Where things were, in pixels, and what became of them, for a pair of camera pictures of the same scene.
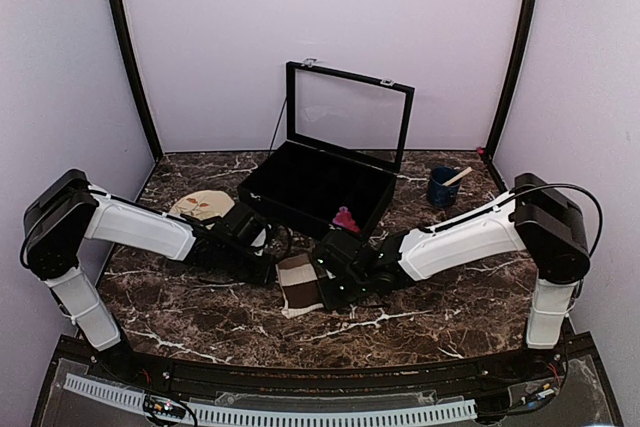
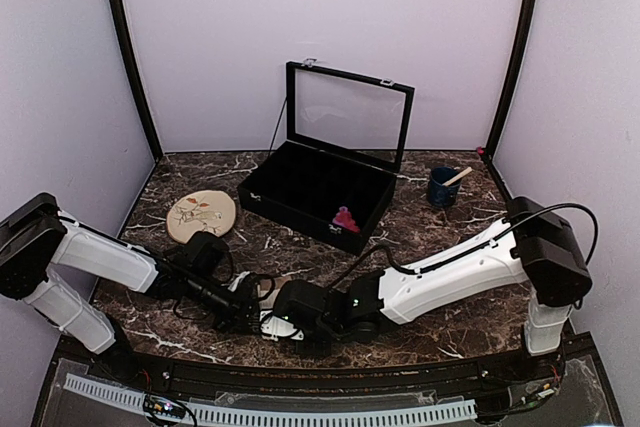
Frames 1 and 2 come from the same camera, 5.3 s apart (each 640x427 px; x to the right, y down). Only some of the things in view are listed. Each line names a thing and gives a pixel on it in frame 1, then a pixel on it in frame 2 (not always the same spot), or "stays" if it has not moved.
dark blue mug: [440, 195] stays
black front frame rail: [568, 362] stays
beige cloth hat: [203, 204] stays
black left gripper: [263, 275] to [242, 305]
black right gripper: [331, 300] to [314, 351]
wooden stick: [458, 176] stays
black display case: [346, 137] stays
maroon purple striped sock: [343, 219] stays
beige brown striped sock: [300, 286] to [264, 286]
